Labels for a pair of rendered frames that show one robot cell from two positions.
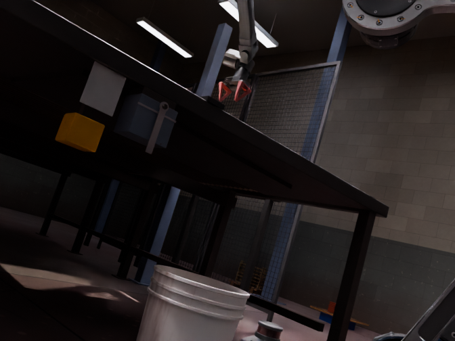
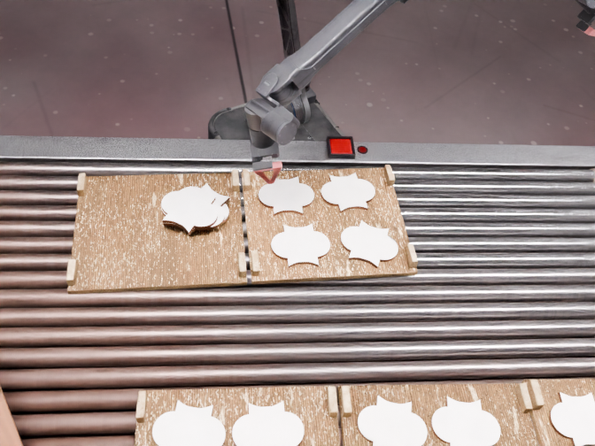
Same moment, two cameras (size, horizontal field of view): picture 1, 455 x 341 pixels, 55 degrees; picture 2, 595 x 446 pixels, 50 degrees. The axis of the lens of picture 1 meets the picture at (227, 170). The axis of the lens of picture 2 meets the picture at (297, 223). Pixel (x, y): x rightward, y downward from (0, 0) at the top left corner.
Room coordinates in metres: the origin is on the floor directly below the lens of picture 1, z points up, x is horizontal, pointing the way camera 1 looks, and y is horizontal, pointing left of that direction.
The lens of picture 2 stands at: (2.62, 0.68, 2.22)
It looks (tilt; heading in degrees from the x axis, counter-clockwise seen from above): 52 degrees down; 209
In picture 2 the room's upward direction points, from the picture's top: 9 degrees clockwise
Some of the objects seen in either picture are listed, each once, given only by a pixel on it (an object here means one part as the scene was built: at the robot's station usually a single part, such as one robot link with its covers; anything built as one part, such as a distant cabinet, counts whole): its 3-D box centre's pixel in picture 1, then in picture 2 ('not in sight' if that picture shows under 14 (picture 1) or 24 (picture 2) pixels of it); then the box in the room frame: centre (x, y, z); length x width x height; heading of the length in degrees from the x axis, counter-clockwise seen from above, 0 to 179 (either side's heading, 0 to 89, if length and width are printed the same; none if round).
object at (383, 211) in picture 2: not in sight; (325, 221); (1.68, 0.24, 0.93); 0.41 x 0.35 x 0.02; 133
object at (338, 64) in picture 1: (193, 174); not in sight; (4.55, 0.33, 1.11); 3.04 x 0.03 x 2.21; 39
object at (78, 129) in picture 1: (89, 106); not in sight; (1.17, 0.41, 0.74); 0.09 x 0.08 x 0.24; 129
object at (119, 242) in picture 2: not in sight; (159, 228); (1.96, -0.07, 0.93); 0.41 x 0.35 x 0.02; 132
